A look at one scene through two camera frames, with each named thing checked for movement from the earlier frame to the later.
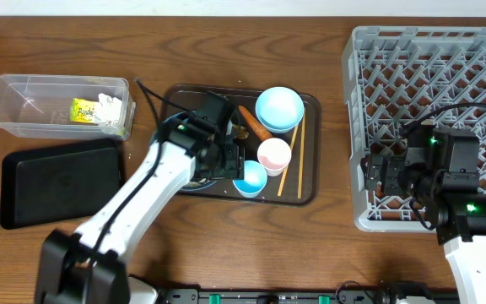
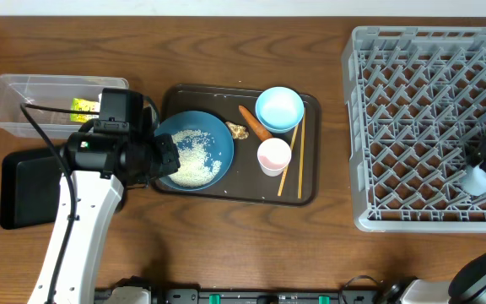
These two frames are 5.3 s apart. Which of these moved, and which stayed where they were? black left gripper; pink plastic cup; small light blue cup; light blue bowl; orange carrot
Moved: small light blue cup; black left gripper
Stayed: light blue bowl; orange carrot; pink plastic cup
